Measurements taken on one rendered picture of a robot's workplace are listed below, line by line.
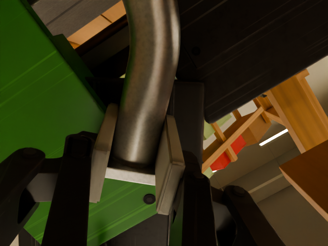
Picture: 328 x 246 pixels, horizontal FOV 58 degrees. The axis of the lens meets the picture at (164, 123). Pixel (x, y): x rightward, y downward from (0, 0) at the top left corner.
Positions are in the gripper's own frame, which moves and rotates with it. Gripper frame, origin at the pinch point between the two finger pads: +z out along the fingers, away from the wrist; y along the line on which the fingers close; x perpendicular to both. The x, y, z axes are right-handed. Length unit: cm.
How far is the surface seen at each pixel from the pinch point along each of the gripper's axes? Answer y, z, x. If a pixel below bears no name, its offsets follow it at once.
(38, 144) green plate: -6.8, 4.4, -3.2
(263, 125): 195, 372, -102
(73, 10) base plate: -18, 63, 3
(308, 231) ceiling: 362, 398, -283
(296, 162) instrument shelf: 42, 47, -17
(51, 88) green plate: -6.3, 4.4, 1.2
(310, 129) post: 57, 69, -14
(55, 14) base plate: -21, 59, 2
